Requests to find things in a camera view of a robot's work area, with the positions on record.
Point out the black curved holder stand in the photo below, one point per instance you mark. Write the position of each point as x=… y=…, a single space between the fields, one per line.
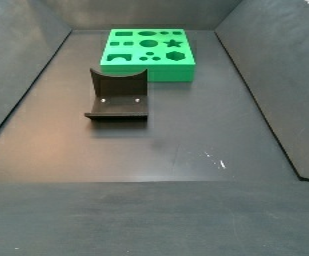
x=121 y=96

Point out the green shape sorter box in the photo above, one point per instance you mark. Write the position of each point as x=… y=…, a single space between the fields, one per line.
x=159 y=50

